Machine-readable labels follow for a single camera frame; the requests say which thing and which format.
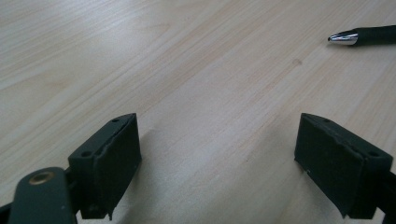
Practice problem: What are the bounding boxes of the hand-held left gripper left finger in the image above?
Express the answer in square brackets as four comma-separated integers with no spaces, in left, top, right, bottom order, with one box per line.
[67,112,143,221]

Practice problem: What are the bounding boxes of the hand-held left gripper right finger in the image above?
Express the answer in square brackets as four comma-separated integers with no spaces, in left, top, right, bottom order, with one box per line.
[293,112,394,220]

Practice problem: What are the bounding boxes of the black pen with silver tip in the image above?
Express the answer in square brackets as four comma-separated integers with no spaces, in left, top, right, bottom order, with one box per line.
[327,24,396,47]

